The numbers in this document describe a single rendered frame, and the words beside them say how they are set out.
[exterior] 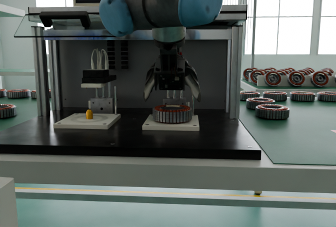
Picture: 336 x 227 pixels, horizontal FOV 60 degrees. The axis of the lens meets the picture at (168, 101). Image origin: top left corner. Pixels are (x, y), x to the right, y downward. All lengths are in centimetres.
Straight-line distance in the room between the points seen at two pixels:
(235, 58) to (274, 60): 659
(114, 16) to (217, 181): 37
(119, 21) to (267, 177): 41
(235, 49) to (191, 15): 49
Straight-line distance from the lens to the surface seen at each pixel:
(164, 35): 63
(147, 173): 61
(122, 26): 52
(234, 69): 91
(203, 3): 43
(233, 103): 92
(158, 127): 77
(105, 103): 99
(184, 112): 79
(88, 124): 81
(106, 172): 62
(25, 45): 832
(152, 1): 47
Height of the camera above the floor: 96
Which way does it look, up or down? 9 degrees down
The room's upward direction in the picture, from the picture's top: straight up
